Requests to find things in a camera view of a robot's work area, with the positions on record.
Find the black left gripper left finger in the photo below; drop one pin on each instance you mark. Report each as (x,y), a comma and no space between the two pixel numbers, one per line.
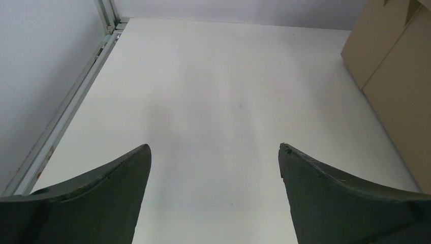
(99,206)

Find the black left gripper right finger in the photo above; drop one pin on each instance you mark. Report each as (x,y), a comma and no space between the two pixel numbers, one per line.
(328,205)

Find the beige plastic bin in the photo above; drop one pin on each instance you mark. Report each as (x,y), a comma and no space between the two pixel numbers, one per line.
(387,53)

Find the aluminium frame rail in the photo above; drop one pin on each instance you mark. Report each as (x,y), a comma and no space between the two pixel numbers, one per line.
(51,52)

